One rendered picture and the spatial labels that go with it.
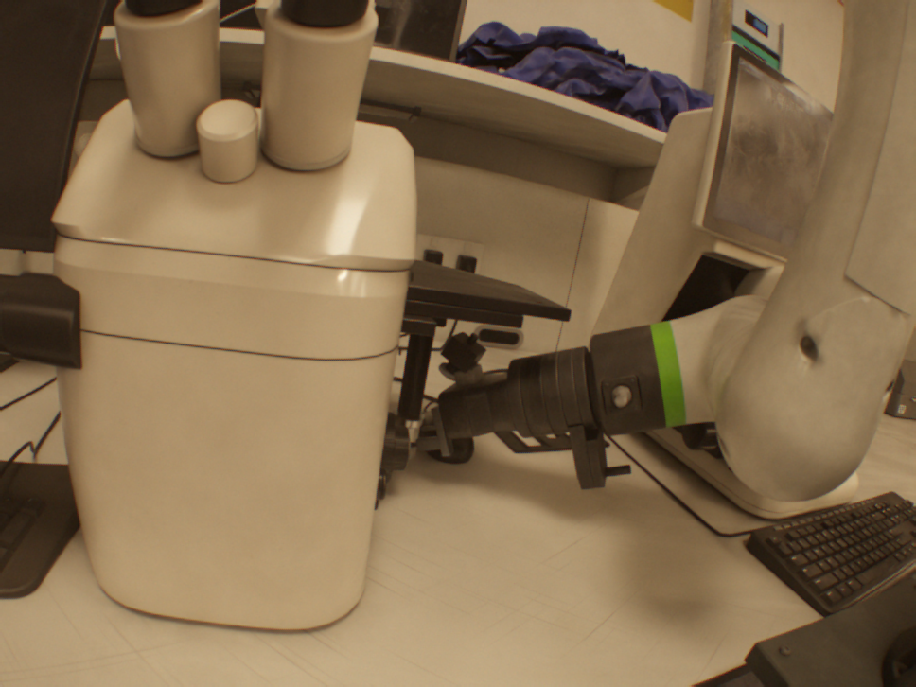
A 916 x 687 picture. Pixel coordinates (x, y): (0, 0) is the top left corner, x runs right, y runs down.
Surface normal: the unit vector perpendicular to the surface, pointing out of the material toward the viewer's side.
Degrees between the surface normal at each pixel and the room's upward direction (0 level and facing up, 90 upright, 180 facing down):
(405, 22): 86
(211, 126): 50
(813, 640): 0
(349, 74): 124
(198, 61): 116
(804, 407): 83
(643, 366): 66
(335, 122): 128
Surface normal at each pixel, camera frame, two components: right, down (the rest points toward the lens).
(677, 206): -0.95, -0.11
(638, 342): -0.38, -0.72
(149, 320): 0.25, 0.28
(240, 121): 0.30, -0.40
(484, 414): -0.02, 0.09
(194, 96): 0.71, 0.70
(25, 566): 0.23, -0.93
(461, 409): -0.35, 0.16
